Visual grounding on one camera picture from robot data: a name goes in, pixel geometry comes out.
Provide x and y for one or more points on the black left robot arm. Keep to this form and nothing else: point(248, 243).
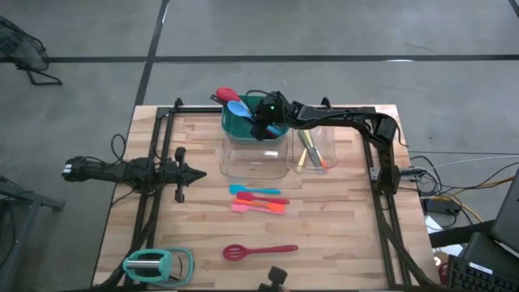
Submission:
point(113, 172)

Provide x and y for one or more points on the red slotted silicone spatula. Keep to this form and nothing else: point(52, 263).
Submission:
point(259, 249)

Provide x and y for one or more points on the black laptop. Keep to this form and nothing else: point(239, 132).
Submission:
point(509, 219)

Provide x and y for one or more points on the blue large silicone spoon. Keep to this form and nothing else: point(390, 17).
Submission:
point(239, 109)

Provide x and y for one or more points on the grey usb hub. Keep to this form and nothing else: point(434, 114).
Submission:
point(411, 173)

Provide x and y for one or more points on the black power adapter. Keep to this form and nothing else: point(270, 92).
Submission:
point(442, 207)

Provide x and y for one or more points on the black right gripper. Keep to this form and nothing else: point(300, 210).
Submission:
point(273, 115)

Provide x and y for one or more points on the black keyboard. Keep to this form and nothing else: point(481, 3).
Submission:
point(478, 277)

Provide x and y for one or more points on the red small silicone spatula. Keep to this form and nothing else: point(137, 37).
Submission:
point(259, 198)

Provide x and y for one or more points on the wide clear plastic bin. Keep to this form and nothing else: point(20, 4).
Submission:
point(251, 162)

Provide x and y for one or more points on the black side table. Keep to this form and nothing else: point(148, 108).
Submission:
point(24, 203)

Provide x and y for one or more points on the green plastic bin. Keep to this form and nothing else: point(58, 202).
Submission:
point(237, 127)

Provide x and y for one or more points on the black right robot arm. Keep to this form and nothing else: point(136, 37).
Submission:
point(344, 115)

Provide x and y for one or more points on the black mesh chair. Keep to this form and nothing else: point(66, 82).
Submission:
point(22, 48)

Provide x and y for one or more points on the narrow clear plastic bin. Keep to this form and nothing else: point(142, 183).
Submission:
point(328, 150)

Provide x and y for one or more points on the teal tool with steel roller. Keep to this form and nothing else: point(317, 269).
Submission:
point(146, 265)

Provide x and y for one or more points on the pink small silicone spatula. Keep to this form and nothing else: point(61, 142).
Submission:
point(251, 209)

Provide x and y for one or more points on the orange small silicone spatula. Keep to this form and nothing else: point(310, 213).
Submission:
point(263, 205)

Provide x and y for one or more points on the black camera on mount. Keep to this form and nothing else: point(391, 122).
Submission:
point(277, 277)

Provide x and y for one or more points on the black aluminium table frame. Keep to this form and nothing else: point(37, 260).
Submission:
point(162, 134)

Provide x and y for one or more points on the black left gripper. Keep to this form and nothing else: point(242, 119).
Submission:
point(178, 174)

